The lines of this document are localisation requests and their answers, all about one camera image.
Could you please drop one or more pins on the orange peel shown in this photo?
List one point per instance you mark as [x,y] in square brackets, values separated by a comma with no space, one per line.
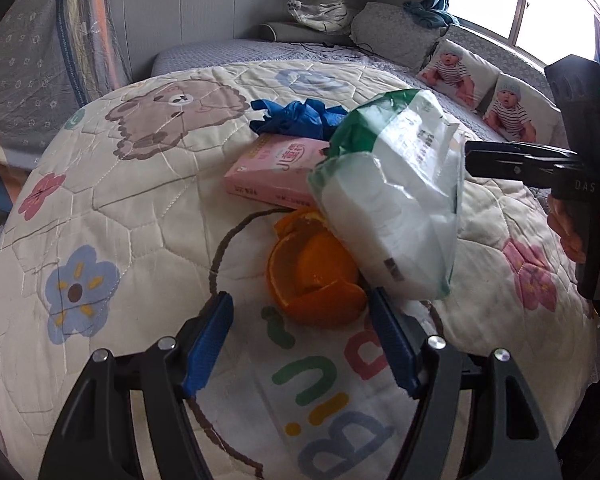
[320,270]

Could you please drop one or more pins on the baby print pillow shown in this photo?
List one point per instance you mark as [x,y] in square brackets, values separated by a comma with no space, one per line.
[450,67]
[515,105]

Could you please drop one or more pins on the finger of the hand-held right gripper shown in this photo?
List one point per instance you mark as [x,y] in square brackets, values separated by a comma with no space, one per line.
[510,152]
[520,172]

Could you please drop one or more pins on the blue rubber glove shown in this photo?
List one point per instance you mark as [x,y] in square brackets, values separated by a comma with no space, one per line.
[300,117]

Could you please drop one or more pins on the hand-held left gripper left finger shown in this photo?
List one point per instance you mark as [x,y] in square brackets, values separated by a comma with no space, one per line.
[207,345]

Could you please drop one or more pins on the grey quilted sofa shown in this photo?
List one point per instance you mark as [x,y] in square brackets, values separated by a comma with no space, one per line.
[220,52]

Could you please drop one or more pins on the plush tiger in plastic bag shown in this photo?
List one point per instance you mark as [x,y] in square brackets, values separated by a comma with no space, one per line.
[320,5]

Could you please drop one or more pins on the grey quilted back cushion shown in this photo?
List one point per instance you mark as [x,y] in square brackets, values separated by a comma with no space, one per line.
[395,35]

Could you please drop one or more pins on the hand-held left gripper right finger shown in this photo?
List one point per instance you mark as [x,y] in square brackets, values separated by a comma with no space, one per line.
[392,345]

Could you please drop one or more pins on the person's right hand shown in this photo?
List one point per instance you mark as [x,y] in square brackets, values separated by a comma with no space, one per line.
[562,225]

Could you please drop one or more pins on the pink cardboard box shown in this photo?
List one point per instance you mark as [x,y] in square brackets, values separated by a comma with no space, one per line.
[275,170]

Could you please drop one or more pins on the grey pillow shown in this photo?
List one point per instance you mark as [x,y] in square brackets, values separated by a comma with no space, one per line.
[280,32]

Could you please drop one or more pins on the printed bear blanket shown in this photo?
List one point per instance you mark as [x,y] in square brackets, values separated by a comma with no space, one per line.
[130,220]

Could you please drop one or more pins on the white green plastic package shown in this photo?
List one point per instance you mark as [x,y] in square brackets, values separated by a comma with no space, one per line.
[400,210]

